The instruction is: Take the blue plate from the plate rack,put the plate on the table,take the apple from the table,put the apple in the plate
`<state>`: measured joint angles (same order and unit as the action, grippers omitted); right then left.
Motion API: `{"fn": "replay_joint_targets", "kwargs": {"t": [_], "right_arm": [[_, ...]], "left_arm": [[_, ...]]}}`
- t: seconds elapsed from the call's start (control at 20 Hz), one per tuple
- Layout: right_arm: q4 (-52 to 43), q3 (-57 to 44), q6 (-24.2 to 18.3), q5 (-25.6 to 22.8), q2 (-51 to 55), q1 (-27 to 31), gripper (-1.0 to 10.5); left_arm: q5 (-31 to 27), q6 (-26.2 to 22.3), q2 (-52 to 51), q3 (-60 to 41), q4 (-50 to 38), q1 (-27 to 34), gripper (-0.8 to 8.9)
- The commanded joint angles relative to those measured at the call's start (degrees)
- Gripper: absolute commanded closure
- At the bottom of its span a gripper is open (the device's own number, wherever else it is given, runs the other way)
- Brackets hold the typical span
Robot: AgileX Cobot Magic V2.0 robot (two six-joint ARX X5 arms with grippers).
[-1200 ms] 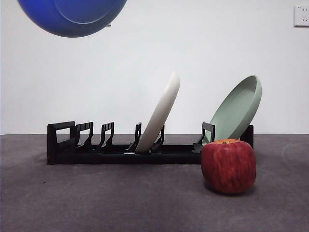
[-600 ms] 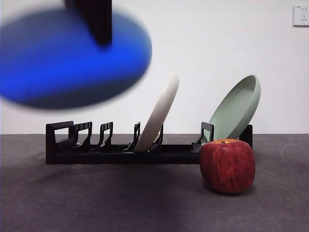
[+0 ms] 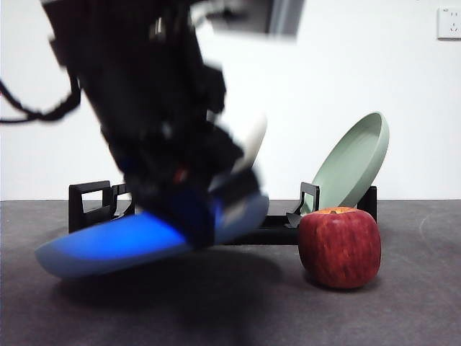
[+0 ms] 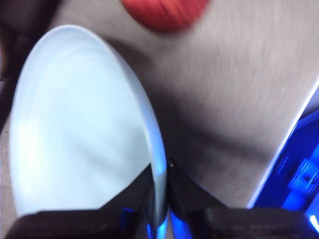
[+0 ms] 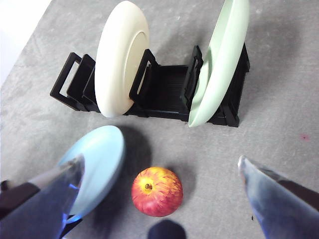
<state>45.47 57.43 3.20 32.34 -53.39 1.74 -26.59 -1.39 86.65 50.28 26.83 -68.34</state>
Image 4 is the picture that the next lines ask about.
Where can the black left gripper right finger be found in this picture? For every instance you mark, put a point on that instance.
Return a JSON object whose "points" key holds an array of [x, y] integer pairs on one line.
{"points": [[224, 224]]}

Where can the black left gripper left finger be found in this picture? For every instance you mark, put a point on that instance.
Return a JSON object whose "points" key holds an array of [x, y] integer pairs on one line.
{"points": [[87, 224]]}

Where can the blue plate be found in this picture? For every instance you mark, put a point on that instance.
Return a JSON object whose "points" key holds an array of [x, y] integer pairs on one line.
{"points": [[79, 119]]}

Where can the red apple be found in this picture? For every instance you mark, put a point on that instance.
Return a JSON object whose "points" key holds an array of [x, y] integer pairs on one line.
{"points": [[164, 12]]}

